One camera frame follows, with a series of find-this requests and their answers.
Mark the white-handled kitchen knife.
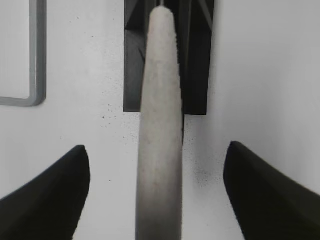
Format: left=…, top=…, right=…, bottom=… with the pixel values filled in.
left=135, top=5, right=183, bottom=240

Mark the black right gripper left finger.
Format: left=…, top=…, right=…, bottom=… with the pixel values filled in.
left=0, top=145, right=90, bottom=240

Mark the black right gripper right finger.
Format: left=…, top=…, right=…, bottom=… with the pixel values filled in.
left=223, top=141, right=320, bottom=240

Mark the black knife stand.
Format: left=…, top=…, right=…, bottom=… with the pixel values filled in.
left=123, top=0, right=215, bottom=116

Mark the white grey-rimmed cutting board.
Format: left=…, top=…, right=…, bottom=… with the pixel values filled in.
left=0, top=0, right=47, bottom=107

